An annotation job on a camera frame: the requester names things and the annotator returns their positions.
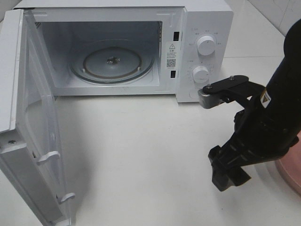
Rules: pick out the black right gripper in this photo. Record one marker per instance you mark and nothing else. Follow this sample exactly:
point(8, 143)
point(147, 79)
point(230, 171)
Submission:
point(263, 132)

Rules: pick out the pink round plate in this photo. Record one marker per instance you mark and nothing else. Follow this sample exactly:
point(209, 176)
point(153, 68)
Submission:
point(289, 166)

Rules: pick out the round white door button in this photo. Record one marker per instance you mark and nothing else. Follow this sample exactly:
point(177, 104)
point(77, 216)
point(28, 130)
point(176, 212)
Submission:
point(194, 94)

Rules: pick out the white microwave door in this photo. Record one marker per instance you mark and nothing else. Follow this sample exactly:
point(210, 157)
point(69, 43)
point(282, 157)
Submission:
point(31, 155)

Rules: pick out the lower white timer knob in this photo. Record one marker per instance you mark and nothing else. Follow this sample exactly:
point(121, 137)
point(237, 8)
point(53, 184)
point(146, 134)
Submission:
point(200, 74)

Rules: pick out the upper white power knob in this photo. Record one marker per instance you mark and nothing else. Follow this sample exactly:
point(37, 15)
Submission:
point(206, 45)

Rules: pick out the white microwave oven body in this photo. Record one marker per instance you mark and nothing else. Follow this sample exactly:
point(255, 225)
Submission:
point(66, 25)

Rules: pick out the white warning label sticker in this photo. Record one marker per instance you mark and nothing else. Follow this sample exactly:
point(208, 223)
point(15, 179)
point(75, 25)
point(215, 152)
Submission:
point(171, 55)

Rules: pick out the glass microwave turntable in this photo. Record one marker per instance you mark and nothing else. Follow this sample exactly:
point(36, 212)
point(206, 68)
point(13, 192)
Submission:
point(112, 61)

